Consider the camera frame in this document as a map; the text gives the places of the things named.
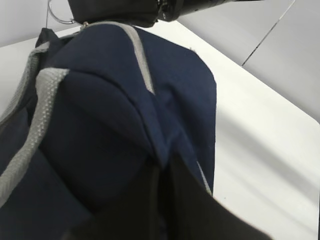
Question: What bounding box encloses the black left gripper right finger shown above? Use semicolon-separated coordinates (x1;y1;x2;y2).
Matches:
163;156;270;240

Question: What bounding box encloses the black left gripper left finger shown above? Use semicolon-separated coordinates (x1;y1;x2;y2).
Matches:
62;163;163;240

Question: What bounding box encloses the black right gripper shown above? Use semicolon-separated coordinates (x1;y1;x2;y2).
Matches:
67;0;266;28

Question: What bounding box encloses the navy and white lunch bag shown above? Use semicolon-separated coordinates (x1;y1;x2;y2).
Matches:
0;21;217;240

